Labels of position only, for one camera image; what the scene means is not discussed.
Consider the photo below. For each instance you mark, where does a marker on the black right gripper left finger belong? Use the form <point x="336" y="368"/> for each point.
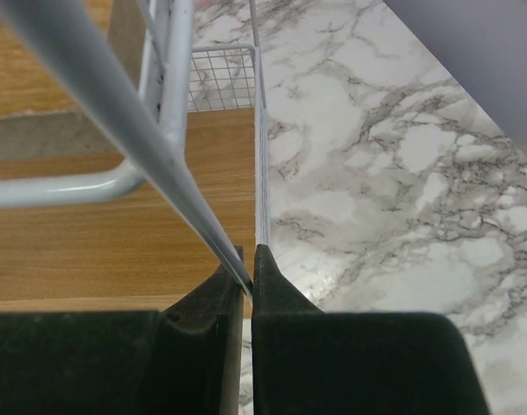
<point x="182" y="360"/>

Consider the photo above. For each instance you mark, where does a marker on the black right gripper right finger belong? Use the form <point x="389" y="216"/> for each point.
<point x="308" y="361"/>

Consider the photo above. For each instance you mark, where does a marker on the white wire wooden shelf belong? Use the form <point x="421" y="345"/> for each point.
<point x="147" y="122"/>

